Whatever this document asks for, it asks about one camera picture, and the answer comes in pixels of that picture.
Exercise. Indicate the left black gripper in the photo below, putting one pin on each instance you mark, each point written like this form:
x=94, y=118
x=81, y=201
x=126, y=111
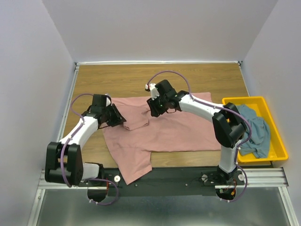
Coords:
x=118, y=119

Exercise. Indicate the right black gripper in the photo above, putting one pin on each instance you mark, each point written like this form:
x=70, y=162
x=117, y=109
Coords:
x=154, y=110

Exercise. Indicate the pink t shirt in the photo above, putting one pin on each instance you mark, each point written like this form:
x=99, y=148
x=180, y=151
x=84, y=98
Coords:
x=131, y=143

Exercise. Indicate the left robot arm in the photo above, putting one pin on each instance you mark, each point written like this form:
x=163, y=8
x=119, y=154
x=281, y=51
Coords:
x=64, y=163

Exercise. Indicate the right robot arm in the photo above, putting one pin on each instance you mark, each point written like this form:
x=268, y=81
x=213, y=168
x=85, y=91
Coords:
x=229, y=127

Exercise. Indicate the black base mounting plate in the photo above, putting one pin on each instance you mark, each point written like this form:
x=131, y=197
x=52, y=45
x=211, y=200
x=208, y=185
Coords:
x=174, y=181

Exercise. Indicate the blue t shirt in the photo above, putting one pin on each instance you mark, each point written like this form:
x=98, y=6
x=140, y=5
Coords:
x=259, y=143

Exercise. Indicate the yellow plastic bin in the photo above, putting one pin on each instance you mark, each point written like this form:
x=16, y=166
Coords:
x=277, y=150

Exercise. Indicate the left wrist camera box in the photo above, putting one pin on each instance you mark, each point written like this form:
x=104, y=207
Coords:
x=108, y=100

